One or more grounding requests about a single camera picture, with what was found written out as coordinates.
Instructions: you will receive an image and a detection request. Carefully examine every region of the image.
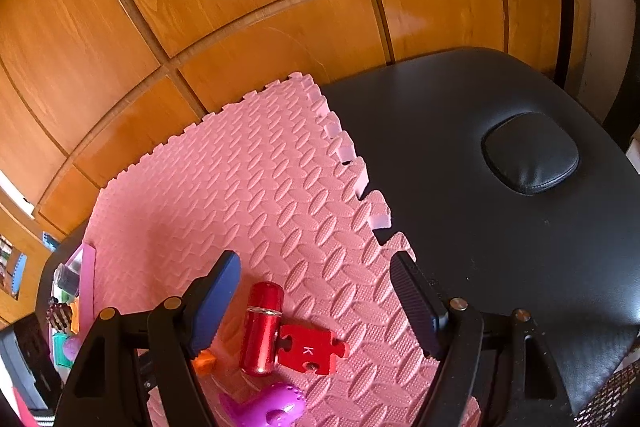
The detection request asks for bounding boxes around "dark grey cylinder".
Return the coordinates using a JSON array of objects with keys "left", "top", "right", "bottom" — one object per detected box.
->
[{"left": 54, "top": 264, "right": 81, "bottom": 297}]

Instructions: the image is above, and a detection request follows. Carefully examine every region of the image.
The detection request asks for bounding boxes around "black face hole cushion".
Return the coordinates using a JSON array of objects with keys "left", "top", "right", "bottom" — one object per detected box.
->
[{"left": 481, "top": 112, "right": 581, "bottom": 195}]

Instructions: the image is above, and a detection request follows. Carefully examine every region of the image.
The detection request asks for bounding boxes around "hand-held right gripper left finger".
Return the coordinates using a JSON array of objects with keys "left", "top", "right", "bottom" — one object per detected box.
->
[{"left": 52, "top": 251, "right": 242, "bottom": 427}]

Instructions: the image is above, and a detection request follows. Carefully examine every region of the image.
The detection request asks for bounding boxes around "pink storage box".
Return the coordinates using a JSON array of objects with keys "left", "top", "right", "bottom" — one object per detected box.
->
[{"left": 50, "top": 243, "right": 98, "bottom": 378}]

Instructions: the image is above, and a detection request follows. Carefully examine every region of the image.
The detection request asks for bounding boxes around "pink foam puzzle mat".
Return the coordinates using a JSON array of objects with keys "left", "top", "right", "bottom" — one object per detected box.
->
[{"left": 50, "top": 72, "right": 483, "bottom": 427}]

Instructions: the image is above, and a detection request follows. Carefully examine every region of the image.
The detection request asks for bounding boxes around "orange block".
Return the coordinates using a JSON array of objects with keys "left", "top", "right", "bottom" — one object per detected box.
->
[{"left": 192, "top": 349, "right": 218, "bottom": 375}]

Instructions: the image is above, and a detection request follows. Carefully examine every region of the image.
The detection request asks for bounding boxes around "dark bag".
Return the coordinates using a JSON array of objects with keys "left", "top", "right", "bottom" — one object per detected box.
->
[{"left": 0, "top": 317, "right": 56, "bottom": 427}]

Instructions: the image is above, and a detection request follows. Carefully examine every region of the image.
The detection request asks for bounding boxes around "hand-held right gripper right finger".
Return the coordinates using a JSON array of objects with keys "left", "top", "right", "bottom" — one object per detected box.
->
[{"left": 390, "top": 252, "right": 576, "bottom": 427}]

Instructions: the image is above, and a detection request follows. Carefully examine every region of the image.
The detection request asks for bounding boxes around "green plastic toy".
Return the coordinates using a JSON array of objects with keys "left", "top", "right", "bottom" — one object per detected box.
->
[{"left": 52, "top": 332, "right": 76, "bottom": 365}]

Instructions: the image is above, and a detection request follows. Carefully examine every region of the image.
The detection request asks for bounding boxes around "dark woven mat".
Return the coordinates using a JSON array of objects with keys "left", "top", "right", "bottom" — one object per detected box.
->
[{"left": 572, "top": 364, "right": 640, "bottom": 427}]

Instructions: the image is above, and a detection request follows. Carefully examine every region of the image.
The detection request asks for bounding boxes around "red metal cylinder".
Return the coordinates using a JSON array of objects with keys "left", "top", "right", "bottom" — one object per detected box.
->
[{"left": 240, "top": 281, "right": 285, "bottom": 377}]

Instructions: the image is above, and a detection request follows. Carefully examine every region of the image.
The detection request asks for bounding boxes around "purple toy whale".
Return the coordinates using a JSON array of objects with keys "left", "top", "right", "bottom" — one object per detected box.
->
[{"left": 219, "top": 382, "right": 308, "bottom": 427}]

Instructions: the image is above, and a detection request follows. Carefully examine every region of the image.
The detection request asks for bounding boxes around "red puzzle piece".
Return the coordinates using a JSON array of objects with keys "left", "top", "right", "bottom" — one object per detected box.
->
[{"left": 276, "top": 323, "right": 349, "bottom": 376}]

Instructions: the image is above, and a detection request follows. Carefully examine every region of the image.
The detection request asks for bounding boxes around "black padded massage table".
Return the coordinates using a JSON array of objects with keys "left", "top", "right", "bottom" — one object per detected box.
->
[{"left": 35, "top": 48, "right": 640, "bottom": 427}]

